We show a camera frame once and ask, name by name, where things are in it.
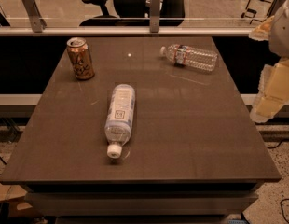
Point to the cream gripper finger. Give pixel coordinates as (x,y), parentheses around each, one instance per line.
(261,32)
(273,91)

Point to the clear ribbed water bottle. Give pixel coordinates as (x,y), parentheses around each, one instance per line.
(201,59)

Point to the white labelled water bottle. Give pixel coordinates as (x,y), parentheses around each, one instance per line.
(118,126)

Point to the black office chair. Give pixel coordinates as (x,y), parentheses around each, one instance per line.
(136,13)

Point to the orange soda can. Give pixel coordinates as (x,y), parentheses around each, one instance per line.
(79,55)

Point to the glass partition panel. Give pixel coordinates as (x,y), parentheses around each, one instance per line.
(74,12)

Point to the cardboard box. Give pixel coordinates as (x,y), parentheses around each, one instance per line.
(14,196)

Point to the wooden stool frame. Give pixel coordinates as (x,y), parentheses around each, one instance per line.
(258,10)

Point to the middle metal glass bracket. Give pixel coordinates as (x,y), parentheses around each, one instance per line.
(154,16)

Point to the left metal glass bracket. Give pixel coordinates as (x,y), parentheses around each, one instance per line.
(37,22)

